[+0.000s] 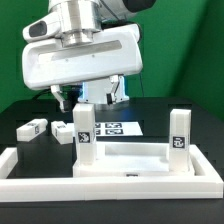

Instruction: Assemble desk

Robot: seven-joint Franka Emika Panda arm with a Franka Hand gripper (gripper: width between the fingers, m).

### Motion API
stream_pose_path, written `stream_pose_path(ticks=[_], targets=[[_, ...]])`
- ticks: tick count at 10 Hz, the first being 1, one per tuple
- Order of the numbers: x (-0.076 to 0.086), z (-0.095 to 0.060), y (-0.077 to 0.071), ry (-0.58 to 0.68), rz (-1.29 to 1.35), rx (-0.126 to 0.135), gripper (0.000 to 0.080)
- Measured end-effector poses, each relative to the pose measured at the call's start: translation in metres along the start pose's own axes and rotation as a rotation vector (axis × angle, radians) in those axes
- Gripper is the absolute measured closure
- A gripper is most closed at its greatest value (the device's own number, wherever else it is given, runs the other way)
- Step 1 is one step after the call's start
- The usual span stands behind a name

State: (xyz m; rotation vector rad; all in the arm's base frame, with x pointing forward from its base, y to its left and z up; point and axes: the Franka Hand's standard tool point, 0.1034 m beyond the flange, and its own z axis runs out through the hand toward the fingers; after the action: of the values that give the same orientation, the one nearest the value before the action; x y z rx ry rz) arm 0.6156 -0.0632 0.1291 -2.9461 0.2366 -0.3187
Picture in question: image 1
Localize black cables on table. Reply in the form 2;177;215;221
31;89;54;101

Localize white U-shaped frame fence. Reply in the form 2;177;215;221
0;145;224;202

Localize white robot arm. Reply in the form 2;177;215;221
22;0;156;112

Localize white desk top tray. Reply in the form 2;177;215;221
73;142;195;177

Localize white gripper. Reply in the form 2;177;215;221
22;24;143;113

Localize marker tag sheet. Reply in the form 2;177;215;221
66;121;144;138

